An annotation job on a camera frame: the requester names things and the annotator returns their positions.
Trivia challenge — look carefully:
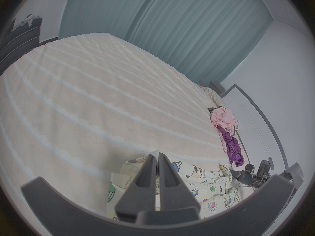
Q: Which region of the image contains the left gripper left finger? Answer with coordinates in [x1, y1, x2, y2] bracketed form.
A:
[115, 153, 157, 222]

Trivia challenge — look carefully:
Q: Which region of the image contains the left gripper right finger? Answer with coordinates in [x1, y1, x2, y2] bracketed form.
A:
[158, 152, 202, 217]

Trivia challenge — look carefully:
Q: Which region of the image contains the cream pillow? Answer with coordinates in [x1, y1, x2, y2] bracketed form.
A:
[200, 86, 228, 109]

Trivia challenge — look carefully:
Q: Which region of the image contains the grey bedside table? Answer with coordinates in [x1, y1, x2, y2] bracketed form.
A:
[198, 81, 225, 94]

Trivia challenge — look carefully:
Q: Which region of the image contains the dark grey chair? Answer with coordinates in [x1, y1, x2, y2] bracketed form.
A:
[0, 14, 43, 76]

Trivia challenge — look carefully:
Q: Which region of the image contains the bed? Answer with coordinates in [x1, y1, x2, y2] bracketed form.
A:
[0, 32, 290, 221]

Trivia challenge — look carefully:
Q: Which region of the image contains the purple satin garment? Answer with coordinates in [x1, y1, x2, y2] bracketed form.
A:
[218, 127, 245, 167]

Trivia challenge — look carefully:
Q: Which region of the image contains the blue-green curtain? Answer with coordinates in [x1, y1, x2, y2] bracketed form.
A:
[59, 0, 273, 84]

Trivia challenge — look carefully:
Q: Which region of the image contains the white printed pyjama top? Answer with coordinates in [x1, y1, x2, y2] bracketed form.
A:
[106, 149, 244, 219]

